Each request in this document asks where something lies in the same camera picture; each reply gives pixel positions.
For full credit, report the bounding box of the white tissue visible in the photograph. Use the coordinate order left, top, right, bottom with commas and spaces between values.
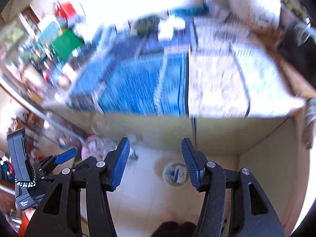
157, 15, 186, 41

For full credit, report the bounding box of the white trash bucket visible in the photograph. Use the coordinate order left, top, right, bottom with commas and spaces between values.
163, 162, 189, 188

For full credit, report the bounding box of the pink bowl with scraps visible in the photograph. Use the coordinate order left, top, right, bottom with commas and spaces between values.
81, 135, 117, 161

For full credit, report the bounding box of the yellow-green cabinet front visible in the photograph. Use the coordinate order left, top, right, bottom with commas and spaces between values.
44, 102, 299, 155

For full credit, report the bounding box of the green metal tin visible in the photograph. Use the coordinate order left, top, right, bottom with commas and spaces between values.
49, 29, 84, 62

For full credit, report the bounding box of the blue patterned patchwork tablecloth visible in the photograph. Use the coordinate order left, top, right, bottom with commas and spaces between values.
66, 10, 305, 118

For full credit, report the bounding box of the red container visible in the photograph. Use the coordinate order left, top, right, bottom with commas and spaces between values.
53, 1, 79, 20

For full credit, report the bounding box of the black cloth bundle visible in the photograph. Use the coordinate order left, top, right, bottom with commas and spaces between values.
278, 22, 315, 87

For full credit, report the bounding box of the white rice cooker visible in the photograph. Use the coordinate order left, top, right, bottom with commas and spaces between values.
229, 0, 281, 29

